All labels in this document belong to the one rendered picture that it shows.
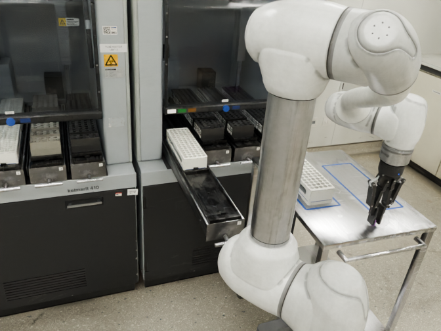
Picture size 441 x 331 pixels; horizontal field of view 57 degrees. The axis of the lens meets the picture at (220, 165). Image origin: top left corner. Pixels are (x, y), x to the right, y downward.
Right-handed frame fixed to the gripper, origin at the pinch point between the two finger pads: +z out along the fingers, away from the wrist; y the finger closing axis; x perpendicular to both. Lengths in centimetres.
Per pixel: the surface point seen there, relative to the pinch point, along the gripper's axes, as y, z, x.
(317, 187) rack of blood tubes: 12.7, -1.4, -17.1
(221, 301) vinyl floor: 31, 87, -51
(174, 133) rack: 52, 1, -74
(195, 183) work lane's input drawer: 52, 6, -40
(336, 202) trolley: 5.0, 4.5, -14.5
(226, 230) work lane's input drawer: 47, 9, -14
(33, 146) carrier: 110, 1, -70
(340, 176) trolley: -7.0, 4.7, -31.0
